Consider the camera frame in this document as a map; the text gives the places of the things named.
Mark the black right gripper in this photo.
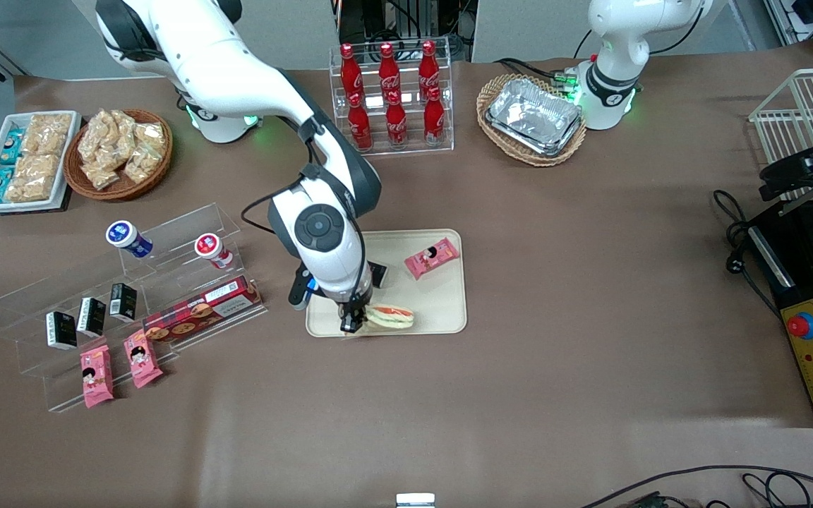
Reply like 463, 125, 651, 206
336, 289, 374, 334

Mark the plastic-wrapped triangle sandwich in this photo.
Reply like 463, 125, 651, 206
361, 303, 416, 331

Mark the cream plastic tray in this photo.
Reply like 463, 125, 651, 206
306, 228, 468, 338

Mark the aluminium foil tray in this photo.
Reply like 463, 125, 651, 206
486, 78, 584, 157

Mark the pink snack packet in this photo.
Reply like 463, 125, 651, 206
404, 237, 462, 281
80, 344, 115, 409
123, 329, 164, 389

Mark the red tartan shortbread box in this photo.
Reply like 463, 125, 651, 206
143, 275, 264, 344

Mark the red-lid yogurt cup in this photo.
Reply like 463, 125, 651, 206
194, 233, 234, 270

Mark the clear acrylic bottle rack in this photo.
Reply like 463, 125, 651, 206
329, 39, 454, 158

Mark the red cola bottle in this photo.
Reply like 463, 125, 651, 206
424, 87, 446, 145
385, 92, 408, 149
378, 42, 402, 96
418, 40, 441, 92
339, 44, 363, 99
347, 93, 373, 151

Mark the tan oval wicker basket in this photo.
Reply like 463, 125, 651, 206
476, 73, 588, 167

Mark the small black carton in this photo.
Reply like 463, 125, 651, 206
45, 311, 78, 351
77, 297, 107, 337
109, 282, 138, 323

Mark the blue-lid yogurt cup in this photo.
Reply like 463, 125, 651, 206
106, 220, 154, 259

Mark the clear bag of crackers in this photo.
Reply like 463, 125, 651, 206
80, 152, 122, 191
80, 109, 124, 152
131, 120, 169, 164
121, 148, 162, 186

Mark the brown round wicker basket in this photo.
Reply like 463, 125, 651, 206
64, 109, 174, 202

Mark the black equipment rack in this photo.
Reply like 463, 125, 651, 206
332, 0, 478, 64

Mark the clear acrylic stepped shelf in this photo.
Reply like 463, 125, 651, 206
0, 202, 270, 413

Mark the flat cracker pack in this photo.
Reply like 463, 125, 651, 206
22, 113, 73, 157
6, 154, 61, 203

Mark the black sealing machine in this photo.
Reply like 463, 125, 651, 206
745, 198, 813, 429

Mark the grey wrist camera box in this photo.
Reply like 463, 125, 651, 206
289, 265, 320, 311

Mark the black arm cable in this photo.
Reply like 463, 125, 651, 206
241, 116, 351, 237

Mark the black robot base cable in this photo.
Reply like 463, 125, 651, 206
495, 56, 594, 89

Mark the long black floor cable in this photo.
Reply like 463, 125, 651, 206
579, 464, 813, 508

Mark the black power cable with plug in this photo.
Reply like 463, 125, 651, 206
712, 189, 781, 318

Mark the silver handle bar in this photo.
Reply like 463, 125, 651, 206
749, 226, 797, 289

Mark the looped black floor cable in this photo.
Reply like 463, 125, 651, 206
742, 471, 813, 508

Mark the white wire basket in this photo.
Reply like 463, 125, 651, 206
749, 67, 813, 202

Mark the metal frame with equipment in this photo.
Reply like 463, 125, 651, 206
763, 0, 813, 64

